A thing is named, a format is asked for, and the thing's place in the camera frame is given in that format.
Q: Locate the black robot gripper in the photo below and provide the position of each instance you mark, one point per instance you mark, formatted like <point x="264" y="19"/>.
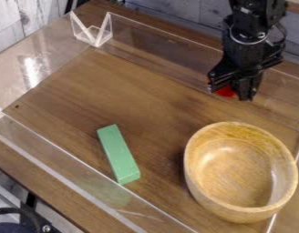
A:
<point x="248" y="56"/>

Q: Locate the red plush strawberry toy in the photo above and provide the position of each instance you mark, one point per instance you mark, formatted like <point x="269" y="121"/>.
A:
<point x="226" y="92"/>

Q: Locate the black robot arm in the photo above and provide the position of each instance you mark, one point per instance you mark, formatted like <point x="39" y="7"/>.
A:
<point x="260" y="14"/>

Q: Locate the wooden bowl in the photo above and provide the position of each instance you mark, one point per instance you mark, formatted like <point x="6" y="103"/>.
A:
<point x="240" y="171"/>

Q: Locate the green rectangular block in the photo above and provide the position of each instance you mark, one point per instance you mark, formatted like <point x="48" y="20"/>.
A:
<point x="121" y="158"/>

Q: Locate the black clamp with screw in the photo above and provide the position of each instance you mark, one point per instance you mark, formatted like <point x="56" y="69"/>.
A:
<point x="34" y="221"/>

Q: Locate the clear acrylic back wall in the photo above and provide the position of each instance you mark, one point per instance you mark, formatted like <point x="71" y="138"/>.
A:
<point x="186" y="61"/>

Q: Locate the clear acrylic wall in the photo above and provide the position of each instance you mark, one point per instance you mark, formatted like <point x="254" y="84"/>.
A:
<point x="186" y="61"/>
<point x="99" y="205"/>

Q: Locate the clear acrylic corner bracket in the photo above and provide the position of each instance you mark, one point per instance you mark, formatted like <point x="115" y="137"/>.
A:
<point x="95" y="35"/>

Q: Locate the clear acrylic front wall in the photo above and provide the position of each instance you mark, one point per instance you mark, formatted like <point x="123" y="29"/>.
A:
<point x="99" y="205"/>

